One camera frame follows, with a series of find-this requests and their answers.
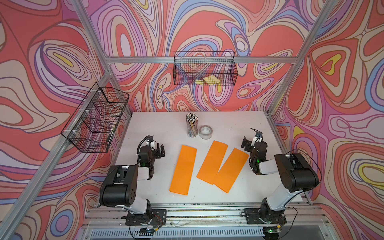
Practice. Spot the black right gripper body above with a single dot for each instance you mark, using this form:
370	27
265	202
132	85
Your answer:
248	148

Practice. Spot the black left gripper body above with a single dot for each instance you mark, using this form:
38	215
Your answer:
156	154

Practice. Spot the orange paper sheet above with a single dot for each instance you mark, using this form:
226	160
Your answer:
183	172
231	169
212	162

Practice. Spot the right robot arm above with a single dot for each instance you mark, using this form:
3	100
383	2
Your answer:
296	174

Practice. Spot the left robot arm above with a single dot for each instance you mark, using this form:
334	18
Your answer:
120	187

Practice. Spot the clear tape roll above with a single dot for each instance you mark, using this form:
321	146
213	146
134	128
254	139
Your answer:
205	132

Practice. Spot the clear cup of pencils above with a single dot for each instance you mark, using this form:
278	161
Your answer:
192	120

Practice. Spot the yellow sticky notes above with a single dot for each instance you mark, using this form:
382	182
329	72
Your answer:
210	81

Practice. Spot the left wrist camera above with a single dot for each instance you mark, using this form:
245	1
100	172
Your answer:
153	144

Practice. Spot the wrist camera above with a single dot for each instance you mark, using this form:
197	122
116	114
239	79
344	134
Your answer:
153	144
256	136

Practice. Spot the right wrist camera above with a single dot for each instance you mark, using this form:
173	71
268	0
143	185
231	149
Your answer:
256	136

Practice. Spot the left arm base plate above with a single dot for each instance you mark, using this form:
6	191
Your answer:
156	217

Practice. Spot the black wire basket left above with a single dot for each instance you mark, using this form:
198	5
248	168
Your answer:
92	127

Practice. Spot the black wire basket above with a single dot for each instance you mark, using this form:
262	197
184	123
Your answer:
92	127
192	65

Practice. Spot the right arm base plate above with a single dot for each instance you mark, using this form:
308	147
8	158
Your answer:
257	216

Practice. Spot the black wire basket back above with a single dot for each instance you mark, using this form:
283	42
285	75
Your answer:
192	65

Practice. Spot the aluminium frame rail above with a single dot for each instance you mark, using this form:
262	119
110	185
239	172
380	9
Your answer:
167	55

